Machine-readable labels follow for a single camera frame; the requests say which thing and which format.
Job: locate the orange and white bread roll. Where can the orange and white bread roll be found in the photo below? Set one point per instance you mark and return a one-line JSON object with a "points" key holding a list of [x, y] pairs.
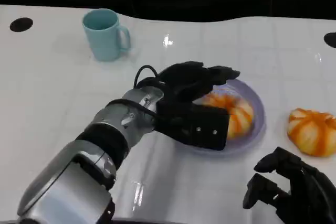
{"points": [[239, 113], [312, 132]]}

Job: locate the lilac plate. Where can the lilac plate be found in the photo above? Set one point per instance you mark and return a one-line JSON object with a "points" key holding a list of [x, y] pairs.
{"points": [[252, 98]]}

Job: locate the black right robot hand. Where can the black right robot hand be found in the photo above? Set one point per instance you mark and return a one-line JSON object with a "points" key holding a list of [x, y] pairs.
{"points": [[307, 190]]}

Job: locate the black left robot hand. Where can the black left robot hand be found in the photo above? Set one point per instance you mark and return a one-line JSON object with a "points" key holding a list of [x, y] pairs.
{"points": [[183, 79]]}

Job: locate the pale green mug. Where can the pale green mug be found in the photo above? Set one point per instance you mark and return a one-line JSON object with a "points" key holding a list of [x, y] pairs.
{"points": [[101, 40]]}

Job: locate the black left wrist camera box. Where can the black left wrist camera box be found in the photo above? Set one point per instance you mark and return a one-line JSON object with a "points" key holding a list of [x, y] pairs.
{"points": [[194, 127]]}

